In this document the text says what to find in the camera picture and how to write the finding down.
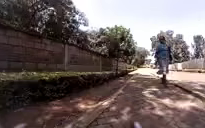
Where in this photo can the long brown block wall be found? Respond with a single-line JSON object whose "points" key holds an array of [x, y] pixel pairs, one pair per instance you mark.
{"points": [[26, 53]]}

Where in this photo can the low green hedge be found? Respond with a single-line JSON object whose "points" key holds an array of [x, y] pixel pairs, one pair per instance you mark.
{"points": [[40, 85]]}

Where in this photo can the tall trees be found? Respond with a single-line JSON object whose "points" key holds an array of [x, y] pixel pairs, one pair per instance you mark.
{"points": [[181, 46]]}

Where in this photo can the concrete kerb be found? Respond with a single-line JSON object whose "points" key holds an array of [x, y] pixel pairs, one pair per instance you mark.
{"points": [[193, 93]]}

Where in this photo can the pale grey wall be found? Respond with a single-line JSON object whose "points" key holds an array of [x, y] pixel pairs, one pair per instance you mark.
{"points": [[196, 63]]}

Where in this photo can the reddish brick path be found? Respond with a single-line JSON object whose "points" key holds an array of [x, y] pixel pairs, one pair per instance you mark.
{"points": [[146, 103]]}

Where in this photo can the person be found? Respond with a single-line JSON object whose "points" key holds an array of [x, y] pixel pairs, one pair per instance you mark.
{"points": [[163, 55]]}

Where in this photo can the brown asphalt road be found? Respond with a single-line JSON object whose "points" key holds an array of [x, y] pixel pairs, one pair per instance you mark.
{"points": [[196, 80]]}

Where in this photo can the bare dirt strip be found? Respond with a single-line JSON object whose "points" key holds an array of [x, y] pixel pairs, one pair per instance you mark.
{"points": [[63, 106]]}

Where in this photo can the row of dark trees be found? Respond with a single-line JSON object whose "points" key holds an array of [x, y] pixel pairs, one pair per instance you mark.
{"points": [[56, 16]]}

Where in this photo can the grass verge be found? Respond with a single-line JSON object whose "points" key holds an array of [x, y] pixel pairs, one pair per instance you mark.
{"points": [[203, 71]]}

